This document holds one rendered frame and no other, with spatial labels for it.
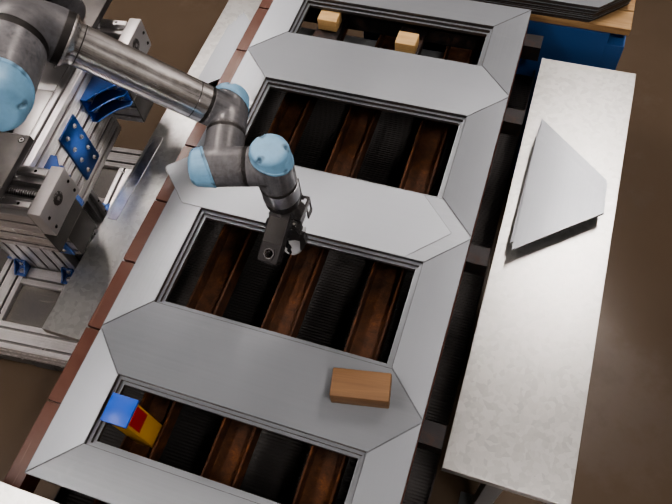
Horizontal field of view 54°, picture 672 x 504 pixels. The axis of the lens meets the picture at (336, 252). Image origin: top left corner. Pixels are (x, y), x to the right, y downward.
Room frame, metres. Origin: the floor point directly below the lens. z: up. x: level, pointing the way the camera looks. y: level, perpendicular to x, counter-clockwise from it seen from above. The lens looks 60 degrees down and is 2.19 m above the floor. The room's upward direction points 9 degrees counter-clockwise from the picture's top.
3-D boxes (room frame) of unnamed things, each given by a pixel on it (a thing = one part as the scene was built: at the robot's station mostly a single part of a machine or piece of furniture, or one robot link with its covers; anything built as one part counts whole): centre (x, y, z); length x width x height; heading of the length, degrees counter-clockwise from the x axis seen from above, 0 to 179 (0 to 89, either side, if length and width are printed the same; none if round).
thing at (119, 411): (0.46, 0.48, 0.88); 0.06 x 0.06 x 0.02; 64
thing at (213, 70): (1.62, 0.21, 0.70); 0.39 x 0.12 x 0.04; 154
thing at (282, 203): (0.77, 0.09, 1.12); 0.08 x 0.08 x 0.05
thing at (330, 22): (1.59, -0.09, 0.79); 0.06 x 0.05 x 0.04; 64
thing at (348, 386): (0.43, -0.01, 0.87); 0.12 x 0.06 x 0.05; 75
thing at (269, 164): (0.77, 0.09, 1.20); 0.09 x 0.08 x 0.11; 80
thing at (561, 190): (0.89, -0.59, 0.77); 0.45 x 0.20 x 0.04; 154
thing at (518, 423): (0.76, -0.53, 0.74); 1.20 x 0.26 x 0.03; 154
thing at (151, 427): (0.46, 0.48, 0.78); 0.05 x 0.05 x 0.19; 64
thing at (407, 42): (1.45, -0.30, 0.79); 0.06 x 0.05 x 0.04; 64
